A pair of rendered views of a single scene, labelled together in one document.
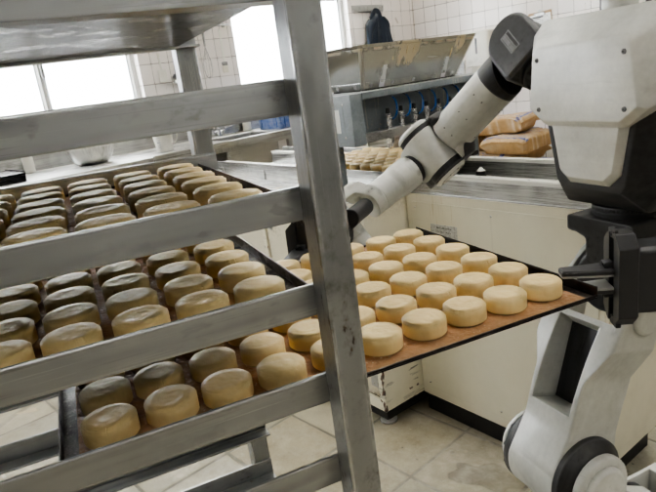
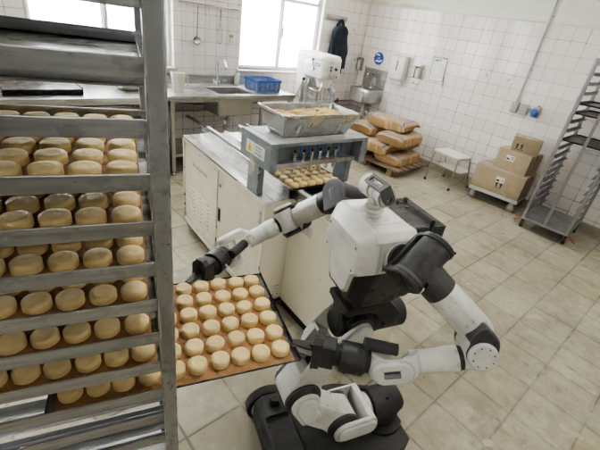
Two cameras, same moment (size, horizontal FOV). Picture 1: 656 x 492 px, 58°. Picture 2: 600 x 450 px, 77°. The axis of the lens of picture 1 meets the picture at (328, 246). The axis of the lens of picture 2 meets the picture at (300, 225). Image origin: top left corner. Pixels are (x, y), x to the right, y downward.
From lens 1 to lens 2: 0.58 m
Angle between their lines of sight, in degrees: 13
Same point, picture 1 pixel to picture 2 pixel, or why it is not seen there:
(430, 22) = (375, 38)
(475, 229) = (320, 236)
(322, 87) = (170, 312)
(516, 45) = (332, 198)
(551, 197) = not seen: hidden behind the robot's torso
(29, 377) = (34, 391)
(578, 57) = (343, 235)
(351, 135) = (268, 165)
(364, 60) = (287, 123)
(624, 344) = not seen: hidden behind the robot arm
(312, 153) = (162, 332)
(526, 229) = not seen: hidden behind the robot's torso
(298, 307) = (153, 369)
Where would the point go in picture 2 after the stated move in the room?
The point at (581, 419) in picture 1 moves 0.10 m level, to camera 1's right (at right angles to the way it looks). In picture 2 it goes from (305, 378) to (333, 380)
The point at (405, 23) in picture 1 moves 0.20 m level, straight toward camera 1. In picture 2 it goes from (359, 33) to (359, 34)
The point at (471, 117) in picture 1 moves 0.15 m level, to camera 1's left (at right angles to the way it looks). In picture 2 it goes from (308, 215) to (268, 211)
